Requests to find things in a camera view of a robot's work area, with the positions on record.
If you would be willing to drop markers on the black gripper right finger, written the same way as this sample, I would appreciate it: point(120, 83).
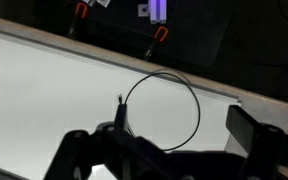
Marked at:
point(244, 133)

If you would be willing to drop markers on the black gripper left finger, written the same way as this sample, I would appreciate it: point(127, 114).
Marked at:
point(74, 150)

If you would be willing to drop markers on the large whiteboard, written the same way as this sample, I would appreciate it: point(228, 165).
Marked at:
point(50, 100)

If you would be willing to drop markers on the purple lit device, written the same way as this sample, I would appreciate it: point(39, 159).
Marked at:
point(157, 10)

